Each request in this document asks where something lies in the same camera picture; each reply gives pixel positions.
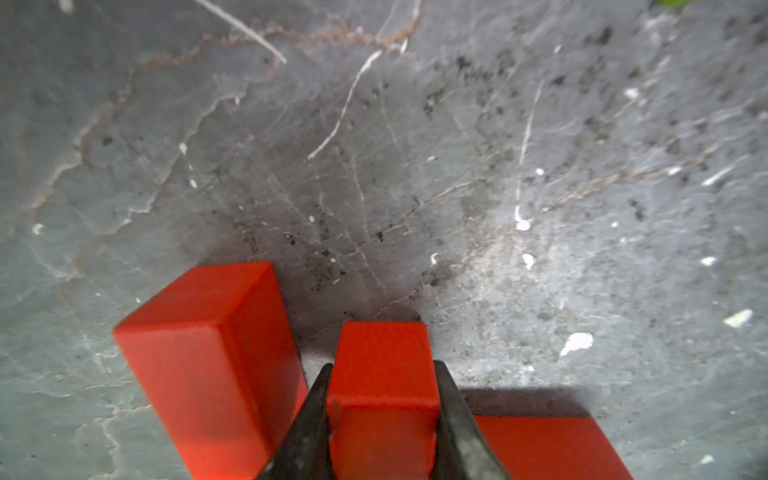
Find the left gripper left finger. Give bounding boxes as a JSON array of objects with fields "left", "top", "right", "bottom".
[{"left": 256, "top": 363, "right": 336, "bottom": 480}]

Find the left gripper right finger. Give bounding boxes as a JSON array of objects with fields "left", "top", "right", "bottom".
[{"left": 430, "top": 360, "right": 511, "bottom": 480}]

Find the red block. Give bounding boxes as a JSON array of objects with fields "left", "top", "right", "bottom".
[
  {"left": 326, "top": 321, "right": 440, "bottom": 479},
  {"left": 475, "top": 416, "right": 632, "bottom": 480},
  {"left": 113, "top": 262, "right": 308, "bottom": 479}
]

